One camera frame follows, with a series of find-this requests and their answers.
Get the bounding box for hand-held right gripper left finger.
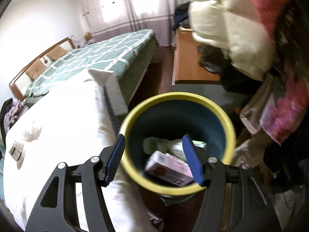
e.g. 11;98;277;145
25;133;126;232

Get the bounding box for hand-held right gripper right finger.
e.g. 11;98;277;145
182;133;282;232

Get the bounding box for pink strawberry milk carton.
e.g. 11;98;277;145
145;150;195;186

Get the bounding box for white plastic bottle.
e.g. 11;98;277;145
143;137;185;161

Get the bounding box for yellow-rimmed blue trash bin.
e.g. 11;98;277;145
119;92;237;196

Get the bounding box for white table cover cloth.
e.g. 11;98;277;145
3;78;155;232

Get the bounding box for beige cloth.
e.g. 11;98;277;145
240;77;273;136

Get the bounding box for grey-green bed base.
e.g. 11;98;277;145
121;36;160;107

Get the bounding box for crumpled white tissue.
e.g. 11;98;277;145
24;123;43;142

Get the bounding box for black garment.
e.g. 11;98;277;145
220;69;263;95

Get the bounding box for white labelled packet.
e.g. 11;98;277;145
9;140;26;162

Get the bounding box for wooden desk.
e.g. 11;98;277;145
171;28;221;85

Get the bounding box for dark handbag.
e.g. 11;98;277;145
197;44;230;74

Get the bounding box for white plastic bag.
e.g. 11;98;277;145
273;190;303;223

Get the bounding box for pink floral cloth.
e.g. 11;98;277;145
262;77;307;145

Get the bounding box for bed with green quilt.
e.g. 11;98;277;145
25;29;155;102

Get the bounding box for purple floral cloth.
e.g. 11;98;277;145
4;100;26;127

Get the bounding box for beige printed pillow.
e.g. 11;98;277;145
25;61;47;81
51;45;68;59

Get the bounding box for wooden bed headboard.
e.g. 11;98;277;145
9;37;75;101

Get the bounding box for cream puffer jacket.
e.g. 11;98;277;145
188;0;277;81

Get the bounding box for pile of dark clothes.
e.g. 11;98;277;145
172;2;192;32

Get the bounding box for pink and white curtain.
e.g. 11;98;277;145
72;0;191;47

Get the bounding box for dark patterned garment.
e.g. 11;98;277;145
273;0;309;85

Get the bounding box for red dotted garment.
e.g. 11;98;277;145
244;0;294;41

